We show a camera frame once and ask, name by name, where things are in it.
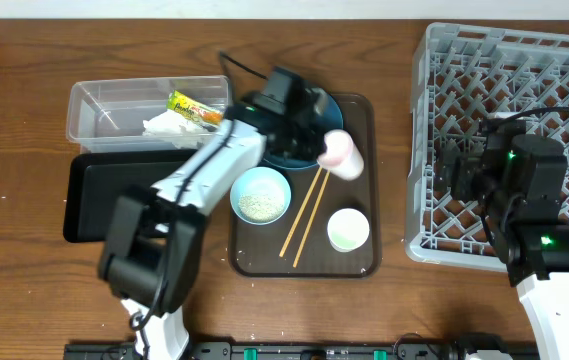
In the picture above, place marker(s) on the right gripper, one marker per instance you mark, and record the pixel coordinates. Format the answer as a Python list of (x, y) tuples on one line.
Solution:
[(466, 164)]

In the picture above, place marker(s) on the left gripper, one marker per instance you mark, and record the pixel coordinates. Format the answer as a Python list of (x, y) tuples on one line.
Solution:
[(312, 137)]

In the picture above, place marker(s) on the dark blue plate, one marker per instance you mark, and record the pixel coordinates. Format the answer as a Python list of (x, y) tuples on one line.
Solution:
[(331, 119)]

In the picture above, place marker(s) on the pink cup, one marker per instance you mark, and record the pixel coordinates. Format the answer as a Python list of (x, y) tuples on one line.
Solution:
[(341, 156)]

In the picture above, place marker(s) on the light blue bowl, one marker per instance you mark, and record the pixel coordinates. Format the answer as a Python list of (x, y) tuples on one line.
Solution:
[(259, 176)]

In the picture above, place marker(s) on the green cup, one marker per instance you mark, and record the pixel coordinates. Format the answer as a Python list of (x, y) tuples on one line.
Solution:
[(348, 229)]

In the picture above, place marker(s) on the yellow snack wrapper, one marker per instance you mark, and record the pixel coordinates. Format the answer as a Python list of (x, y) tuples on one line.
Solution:
[(193, 110)]

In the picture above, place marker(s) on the white tissue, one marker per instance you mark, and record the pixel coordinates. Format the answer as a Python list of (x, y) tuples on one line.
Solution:
[(172, 127)]

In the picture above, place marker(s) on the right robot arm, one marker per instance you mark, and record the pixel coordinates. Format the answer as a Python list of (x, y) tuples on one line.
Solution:
[(517, 179)]

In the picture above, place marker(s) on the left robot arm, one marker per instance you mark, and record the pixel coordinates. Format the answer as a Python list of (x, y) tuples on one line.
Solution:
[(153, 245)]

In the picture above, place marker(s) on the grey dishwasher rack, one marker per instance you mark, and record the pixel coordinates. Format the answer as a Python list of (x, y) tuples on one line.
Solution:
[(460, 75)]

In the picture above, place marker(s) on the brown serving tray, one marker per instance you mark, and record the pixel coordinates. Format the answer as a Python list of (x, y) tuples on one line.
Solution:
[(253, 250)]

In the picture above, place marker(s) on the right wooden chopstick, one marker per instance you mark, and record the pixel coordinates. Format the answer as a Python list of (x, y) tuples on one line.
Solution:
[(313, 213)]

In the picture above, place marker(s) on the clear plastic bin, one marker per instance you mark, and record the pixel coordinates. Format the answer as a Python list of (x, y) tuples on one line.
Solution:
[(109, 115)]

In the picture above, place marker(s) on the black bin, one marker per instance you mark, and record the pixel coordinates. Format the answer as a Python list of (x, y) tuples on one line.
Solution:
[(96, 180)]

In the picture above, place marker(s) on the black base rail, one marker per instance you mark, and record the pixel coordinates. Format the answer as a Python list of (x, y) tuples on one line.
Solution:
[(410, 346)]

